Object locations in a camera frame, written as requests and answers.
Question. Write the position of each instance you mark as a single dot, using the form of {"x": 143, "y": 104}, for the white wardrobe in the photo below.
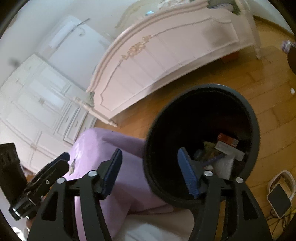
{"x": 34, "y": 104}

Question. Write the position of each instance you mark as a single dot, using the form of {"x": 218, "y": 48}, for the red and white box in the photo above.
{"x": 227, "y": 139}

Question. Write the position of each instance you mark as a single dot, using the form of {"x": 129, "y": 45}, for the purple patterned cloth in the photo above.
{"x": 287, "y": 45}

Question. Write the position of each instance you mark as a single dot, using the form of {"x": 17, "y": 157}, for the black round trash bin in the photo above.
{"x": 185, "y": 120}

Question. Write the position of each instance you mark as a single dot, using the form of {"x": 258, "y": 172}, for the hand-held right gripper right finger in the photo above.
{"x": 187, "y": 173}

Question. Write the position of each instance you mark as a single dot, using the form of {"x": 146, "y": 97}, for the green blanket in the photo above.
{"x": 222, "y": 3}

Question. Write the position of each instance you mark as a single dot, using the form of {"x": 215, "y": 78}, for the white power strip box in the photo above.
{"x": 283, "y": 176}

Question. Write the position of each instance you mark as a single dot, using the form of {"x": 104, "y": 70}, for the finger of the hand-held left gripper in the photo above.
{"x": 50, "y": 173}

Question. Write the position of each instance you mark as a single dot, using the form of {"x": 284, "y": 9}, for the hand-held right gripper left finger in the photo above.
{"x": 113, "y": 172}

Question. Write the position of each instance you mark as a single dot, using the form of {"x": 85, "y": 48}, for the white carved bed frame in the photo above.
{"x": 161, "y": 58}

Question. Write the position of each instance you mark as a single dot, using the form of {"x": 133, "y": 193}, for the white cloth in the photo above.
{"x": 157, "y": 227}

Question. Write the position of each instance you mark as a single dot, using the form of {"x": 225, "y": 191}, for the small blue item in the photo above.
{"x": 149, "y": 13}

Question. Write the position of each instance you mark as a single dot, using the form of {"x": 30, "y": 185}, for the purple wrapper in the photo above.
{"x": 215, "y": 160}

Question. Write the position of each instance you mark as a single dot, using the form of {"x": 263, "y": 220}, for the small white ball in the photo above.
{"x": 293, "y": 90}

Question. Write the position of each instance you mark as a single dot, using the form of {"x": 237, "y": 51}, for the white crumpled tissue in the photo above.
{"x": 223, "y": 168}

